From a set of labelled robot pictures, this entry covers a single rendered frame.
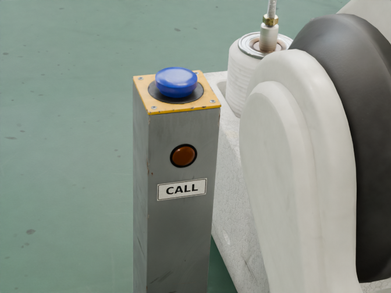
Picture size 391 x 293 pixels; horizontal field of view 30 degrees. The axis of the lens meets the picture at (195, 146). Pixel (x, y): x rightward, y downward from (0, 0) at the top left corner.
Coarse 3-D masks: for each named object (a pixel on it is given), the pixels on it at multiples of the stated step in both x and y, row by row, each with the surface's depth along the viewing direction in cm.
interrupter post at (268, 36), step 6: (264, 24) 91; (276, 24) 91; (264, 30) 90; (270, 30) 90; (276, 30) 90; (264, 36) 91; (270, 36) 90; (276, 36) 91; (264, 42) 91; (270, 42) 91; (276, 42) 92; (264, 48) 91; (270, 48) 91
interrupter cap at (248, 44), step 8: (256, 32) 95; (240, 40) 93; (248, 40) 93; (256, 40) 93; (280, 40) 94; (288, 40) 94; (240, 48) 91; (248, 48) 91; (256, 48) 92; (280, 48) 92; (256, 56) 89; (264, 56) 89
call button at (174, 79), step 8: (160, 72) 69; (168, 72) 69; (176, 72) 69; (184, 72) 69; (192, 72) 69; (160, 80) 68; (168, 80) 68; (176, 80) 68; (184, 80) 68; (192, 80) 68; (160, 88) 68; (168, 88) 67; (176, 88) 67; (184, 88) 67; (192, 88) 68; (168, 96) 68; (176, 96) 68; (184, 96) 68
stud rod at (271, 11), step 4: (272, 0) 88; (276, 0) 89; (268, 4) 89; (272, 4) 89; (268, 8) 89; (272, 8) 89; (268, 12) 89; (272, 12) 89; (268, 16) 90; (272, 16) 90
